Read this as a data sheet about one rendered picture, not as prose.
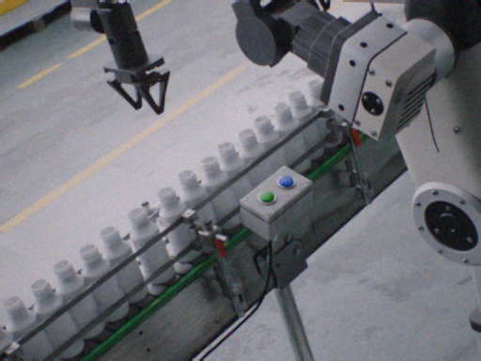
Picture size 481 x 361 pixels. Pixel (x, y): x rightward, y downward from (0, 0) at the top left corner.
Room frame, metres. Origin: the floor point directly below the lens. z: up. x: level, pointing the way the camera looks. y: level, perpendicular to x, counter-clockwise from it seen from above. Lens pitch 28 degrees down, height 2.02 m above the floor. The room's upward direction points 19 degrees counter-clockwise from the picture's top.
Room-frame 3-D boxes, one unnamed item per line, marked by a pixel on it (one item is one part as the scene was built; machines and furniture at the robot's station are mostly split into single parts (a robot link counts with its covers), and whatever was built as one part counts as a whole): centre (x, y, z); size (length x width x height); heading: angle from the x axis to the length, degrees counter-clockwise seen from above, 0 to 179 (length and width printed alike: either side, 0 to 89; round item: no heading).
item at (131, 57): (1.53, 0.11, 1.52); 0.10 x 0.07 x 0.07; 36
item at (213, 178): (1.75, 0.04, 1.08); 0.06 x 0.06 x 0.17
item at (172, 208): (1.68, 0.15, 1.08); 0.06 x 0.06 x 0.17
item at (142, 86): (1.52, 0.10, 1.45); 0.07 x 0.07 x 0.09; 36
